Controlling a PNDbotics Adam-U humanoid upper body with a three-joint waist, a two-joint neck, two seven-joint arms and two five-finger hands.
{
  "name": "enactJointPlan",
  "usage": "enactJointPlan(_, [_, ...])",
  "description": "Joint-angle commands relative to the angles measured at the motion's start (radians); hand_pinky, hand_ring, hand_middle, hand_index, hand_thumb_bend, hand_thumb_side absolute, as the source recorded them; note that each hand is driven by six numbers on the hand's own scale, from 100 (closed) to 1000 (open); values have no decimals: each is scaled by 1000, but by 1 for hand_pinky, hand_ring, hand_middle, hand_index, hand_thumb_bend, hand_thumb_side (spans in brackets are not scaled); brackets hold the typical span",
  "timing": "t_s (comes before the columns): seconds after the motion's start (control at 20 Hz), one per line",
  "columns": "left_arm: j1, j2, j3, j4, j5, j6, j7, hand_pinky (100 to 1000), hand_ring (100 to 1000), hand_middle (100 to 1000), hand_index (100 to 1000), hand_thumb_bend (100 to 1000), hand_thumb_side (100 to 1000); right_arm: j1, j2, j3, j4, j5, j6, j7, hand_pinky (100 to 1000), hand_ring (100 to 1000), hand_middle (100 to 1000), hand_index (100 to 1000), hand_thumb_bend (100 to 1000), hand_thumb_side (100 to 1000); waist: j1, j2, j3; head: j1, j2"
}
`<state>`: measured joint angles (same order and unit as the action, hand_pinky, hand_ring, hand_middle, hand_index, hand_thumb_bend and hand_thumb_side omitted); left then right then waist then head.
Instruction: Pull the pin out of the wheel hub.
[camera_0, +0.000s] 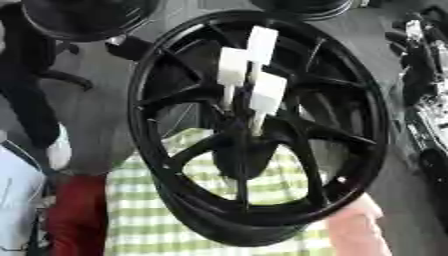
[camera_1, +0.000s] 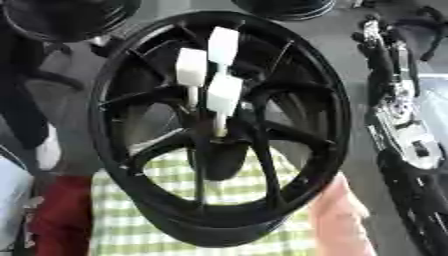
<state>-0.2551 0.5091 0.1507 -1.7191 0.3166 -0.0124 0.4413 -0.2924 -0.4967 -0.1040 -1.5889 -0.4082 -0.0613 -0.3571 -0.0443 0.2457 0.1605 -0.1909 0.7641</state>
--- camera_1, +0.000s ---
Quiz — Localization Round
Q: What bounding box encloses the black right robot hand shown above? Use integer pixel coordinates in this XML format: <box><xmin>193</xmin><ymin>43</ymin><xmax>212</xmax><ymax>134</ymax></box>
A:
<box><xmin>350</xmin><ymin>13</ymin><xmax>424</xmax><ymax>108</ymax></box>

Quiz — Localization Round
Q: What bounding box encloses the black spoked wheel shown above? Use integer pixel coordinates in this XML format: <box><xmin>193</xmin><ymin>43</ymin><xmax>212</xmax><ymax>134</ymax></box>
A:
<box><xmin>85</xmin><ymin>9</ymin><xmax>354</xmax><ymax>250</ymax></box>

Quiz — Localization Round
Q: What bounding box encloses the black chair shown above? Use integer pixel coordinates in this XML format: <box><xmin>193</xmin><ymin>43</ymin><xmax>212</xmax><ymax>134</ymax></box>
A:
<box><xmin>393</xmin><ymin>5</ymin><xmax>448</xmax><ymax>63</ymax></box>

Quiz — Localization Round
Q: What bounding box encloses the red fabric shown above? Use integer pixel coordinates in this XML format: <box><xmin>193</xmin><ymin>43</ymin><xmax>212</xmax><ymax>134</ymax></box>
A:
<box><xmin>24</xmin><ymin>174</ymin><xmax>95</xmax><ymax>256</ymax></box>

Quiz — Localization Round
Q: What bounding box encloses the person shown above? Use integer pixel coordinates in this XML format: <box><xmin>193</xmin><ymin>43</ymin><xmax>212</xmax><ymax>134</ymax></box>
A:
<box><xmin>0</xmin><ymin>19</ymin><xmax>65</xmax><ymax>172</ymax></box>

